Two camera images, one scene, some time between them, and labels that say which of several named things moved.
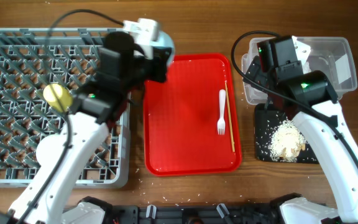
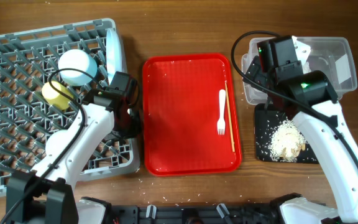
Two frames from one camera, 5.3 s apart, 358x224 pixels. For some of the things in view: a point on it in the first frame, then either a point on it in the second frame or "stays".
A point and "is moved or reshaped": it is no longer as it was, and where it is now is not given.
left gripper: (161, 56) → (135, 131)
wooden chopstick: (230, 119) stays
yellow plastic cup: (64, 94) stays
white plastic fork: (221, 124) stays
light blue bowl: (165, 40) → (79, 60)
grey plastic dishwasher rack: (16, 65) is moved or reshaped
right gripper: (253, 73) stays
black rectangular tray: (265, 121) stays
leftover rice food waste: (286, 142) stays
